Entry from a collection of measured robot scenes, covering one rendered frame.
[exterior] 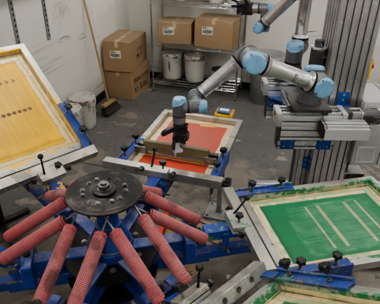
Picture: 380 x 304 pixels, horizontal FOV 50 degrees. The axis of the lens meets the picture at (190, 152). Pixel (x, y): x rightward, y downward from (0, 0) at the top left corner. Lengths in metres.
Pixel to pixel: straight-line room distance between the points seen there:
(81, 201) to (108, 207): 0.11
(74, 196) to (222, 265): 1.75
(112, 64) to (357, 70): 3.62
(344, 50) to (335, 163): 0.81
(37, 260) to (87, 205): 0.38
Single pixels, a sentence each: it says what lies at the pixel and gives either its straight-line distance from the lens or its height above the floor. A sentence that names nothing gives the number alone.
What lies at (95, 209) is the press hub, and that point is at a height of 1.31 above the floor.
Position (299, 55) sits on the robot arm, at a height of 1.41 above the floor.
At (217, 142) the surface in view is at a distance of 2.67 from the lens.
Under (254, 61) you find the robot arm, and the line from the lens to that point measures 2.19.
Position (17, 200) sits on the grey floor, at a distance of 4.01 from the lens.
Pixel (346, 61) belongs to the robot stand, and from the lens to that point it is 2.71.
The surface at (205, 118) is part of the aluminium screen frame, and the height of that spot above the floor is 0.98.
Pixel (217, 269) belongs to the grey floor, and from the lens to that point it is 3.11.
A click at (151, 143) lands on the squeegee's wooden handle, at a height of 1.05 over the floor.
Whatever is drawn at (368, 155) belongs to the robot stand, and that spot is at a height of 0.84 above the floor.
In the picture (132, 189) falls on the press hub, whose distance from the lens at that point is 1.62.
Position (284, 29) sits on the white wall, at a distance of 5.83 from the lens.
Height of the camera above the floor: 2.25
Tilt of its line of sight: 30 degrees down
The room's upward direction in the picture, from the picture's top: 1 degrees clockwise
